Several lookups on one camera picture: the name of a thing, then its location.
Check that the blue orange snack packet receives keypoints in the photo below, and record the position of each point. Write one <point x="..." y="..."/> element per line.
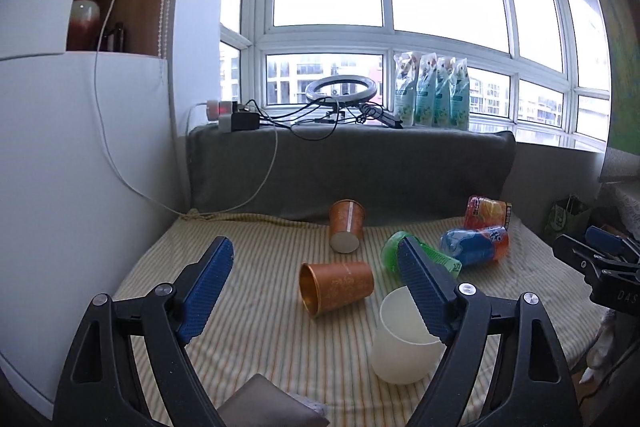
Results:
<point x="475" y="246"/>

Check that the white power strip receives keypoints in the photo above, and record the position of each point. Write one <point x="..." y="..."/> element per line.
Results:
<point x="212" y="109"/>

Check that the white translucent cup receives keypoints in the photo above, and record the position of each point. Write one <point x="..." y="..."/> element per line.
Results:
<point x="400" y="352"/>

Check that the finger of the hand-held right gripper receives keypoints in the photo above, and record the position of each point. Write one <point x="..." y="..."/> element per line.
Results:
<point x="607" y="238"/>
<point x="582" y="254"/>

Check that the green paper bag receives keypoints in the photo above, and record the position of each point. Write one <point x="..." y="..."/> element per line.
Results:
<point x="567" y="214"/>

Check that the small black bottle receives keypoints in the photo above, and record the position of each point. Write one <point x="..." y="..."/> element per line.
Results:
<point x="116" y="38"/>

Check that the green refill pouch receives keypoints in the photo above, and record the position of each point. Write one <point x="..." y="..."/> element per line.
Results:
<point x="442" y="99"/>
<point x="406" y="92"/>
<point x="426" y="94"/>
<point x="460" y="99"/>

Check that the copper-coloured cup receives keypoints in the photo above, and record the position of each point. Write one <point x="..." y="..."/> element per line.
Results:
<point x="345" y="284"/>
<point x="346" y="222"/>

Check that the green printed cup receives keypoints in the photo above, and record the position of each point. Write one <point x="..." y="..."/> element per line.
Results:
<point x="391" y="249"/>

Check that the black phone holder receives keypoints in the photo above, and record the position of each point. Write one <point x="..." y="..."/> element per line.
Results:
<point x="382" y="114"/>

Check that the white lace cloth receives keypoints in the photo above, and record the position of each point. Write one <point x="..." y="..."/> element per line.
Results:
<point x="622" y="207"/>

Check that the brown flat pad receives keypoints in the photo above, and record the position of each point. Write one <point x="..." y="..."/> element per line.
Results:
<point x="270" y="404"/>

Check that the white window frame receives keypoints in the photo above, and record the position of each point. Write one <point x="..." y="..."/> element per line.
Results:
<point x="385" y="34"/>

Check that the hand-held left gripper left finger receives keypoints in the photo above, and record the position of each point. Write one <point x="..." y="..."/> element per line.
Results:
<point x="207" y="292"/>

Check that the striped bed sheet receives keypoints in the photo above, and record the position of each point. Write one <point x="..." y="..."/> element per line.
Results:
<point x="260" y="337"/>

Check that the orange red snack packet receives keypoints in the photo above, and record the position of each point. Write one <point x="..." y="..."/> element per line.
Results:
<point x="484" y="212"/>

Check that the black power adapter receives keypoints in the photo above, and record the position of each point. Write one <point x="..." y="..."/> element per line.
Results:
<point x="245" y="122"/>

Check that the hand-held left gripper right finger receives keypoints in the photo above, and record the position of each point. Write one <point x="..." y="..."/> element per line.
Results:
<point x="425" y="292"/>

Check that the red and white vase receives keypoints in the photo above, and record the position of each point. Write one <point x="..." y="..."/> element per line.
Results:
<point x="84" y="19"/>

